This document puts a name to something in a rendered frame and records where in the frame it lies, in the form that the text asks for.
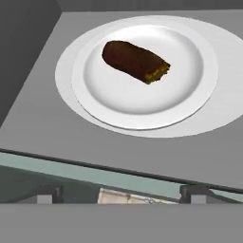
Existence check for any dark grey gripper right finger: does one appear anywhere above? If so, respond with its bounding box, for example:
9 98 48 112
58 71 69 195
179 183 235 205

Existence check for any white round microwave turntable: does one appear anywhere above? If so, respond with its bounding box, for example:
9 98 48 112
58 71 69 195
54 14 243 139

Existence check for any white round plate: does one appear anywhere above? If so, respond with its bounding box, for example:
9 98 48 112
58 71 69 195
70 21 219 131

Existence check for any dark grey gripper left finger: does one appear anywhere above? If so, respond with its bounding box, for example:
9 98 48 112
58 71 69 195
13 184 64 205

